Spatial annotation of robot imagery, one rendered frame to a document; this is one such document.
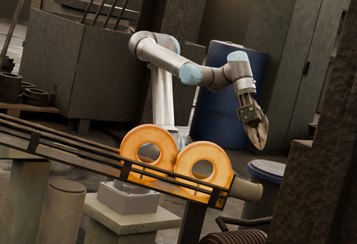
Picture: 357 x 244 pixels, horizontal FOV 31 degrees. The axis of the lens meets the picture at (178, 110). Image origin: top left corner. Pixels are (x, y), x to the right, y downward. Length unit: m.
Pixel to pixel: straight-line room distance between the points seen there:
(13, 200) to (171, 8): 3.02
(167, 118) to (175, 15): 2.36
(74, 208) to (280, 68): 3.81
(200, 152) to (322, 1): 4.20
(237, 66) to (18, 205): 0.89
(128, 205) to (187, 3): 2.71
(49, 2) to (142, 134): 5.95
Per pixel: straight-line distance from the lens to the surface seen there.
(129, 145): 1.67
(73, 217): 1.94
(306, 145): 1.50
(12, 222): 2.07
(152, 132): 1.67
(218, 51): 5.52
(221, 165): 1.71
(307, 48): 5.75
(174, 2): 4.84
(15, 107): 4.76
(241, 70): 2.28
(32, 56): 5.40
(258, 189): 1.75
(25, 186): 2.04
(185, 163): 1.70
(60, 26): 5.03
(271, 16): 5.63
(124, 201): 2.45
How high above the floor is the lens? 1.12
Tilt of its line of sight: 9 degrees down
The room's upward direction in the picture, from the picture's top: 13 degrees clockwise
